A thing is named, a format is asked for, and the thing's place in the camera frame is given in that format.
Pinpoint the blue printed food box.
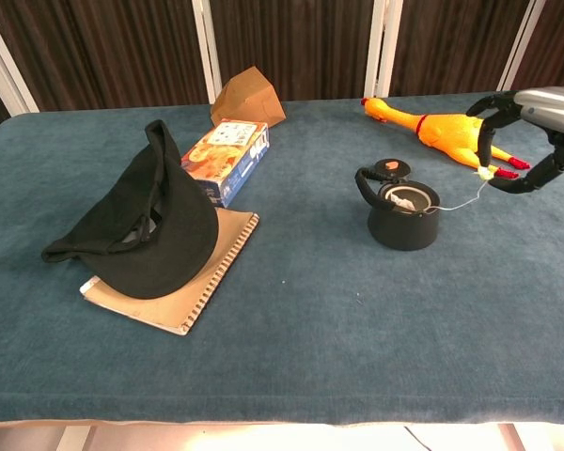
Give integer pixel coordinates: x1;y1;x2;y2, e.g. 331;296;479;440
180;118;270;210

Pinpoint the black baseball cap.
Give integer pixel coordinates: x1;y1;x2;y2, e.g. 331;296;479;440
40;119;220;301

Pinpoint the brown cardboard box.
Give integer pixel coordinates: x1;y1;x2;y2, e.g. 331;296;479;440
210;66;287;129

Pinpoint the white partition frame post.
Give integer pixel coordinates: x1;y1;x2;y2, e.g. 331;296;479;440
191;0;224;105
495;0;548;93
363;0;404;100
0;4;41;115

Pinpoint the yellow rubber chicken toy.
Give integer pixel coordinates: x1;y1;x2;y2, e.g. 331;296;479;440
361;97;532;179

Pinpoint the small grey tea bag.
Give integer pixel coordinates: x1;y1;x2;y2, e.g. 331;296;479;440
388;164;494;213

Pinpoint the small black round lid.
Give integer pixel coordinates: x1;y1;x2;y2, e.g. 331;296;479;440
368;158;411;179

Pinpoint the blue table cloth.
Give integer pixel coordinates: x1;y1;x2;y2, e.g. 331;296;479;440
0;89;564;427

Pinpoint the black teapot with handle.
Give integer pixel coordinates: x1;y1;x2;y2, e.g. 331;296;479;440
354;166;442;252

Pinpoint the brown spiral notebook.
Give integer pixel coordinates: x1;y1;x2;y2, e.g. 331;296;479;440
79;207;260;336

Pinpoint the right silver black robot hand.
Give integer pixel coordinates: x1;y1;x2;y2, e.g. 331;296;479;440
465;86;564;194

